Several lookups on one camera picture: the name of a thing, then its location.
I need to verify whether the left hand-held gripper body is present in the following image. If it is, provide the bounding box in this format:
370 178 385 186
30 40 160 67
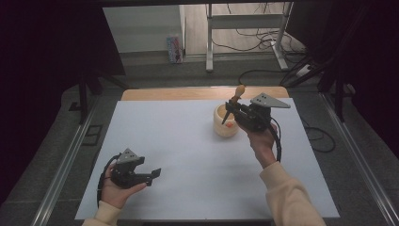
109 148 149 190

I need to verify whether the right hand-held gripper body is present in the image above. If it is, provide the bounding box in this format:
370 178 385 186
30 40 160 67
235 91 292 133

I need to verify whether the gold-handled makeup brush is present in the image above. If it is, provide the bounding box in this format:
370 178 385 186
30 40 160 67
221 84 247 126

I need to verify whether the cream round brush holder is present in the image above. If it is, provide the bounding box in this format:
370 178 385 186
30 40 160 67
213 103 240 138

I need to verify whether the person's left hand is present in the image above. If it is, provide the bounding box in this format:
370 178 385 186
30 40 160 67
100 162 148 210

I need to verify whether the person's right hand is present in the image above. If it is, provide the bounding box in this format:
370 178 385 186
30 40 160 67
238 121 279 170

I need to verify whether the white table mat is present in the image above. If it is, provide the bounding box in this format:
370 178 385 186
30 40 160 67
74 97 341 220

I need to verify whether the white power strip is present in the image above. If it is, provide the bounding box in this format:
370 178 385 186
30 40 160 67
295 63 312 78

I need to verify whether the black metal stand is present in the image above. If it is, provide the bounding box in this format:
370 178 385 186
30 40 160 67
68 70 136 125

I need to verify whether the white cabinet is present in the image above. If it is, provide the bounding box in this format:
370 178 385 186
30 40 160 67
102 4 186 55

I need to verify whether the dark curtain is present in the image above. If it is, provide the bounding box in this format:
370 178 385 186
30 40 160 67
0 0 126 205
285 0 399 158

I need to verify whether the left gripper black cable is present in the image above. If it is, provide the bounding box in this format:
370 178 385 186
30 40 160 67
96 153 122 208

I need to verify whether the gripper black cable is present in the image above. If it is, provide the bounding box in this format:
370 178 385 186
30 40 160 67
96 153 122 208
267 116 283 164

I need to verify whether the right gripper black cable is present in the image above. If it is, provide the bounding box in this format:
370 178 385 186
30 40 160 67
267 116 283 164

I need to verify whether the black curved floor cable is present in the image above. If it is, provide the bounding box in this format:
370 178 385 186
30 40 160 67
237 68 291 87

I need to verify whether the metal floor rail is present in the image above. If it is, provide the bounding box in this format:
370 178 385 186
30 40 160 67
317 91 399 226
30 95 102 226

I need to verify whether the black looped floor cable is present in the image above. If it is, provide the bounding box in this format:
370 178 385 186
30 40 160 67
301 118 337 154

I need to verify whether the tangle of black floor cables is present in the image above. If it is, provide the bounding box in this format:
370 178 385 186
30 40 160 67
210 2 307 54

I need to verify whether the white metal desk frame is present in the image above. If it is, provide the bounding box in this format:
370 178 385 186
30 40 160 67
204 2 295 73

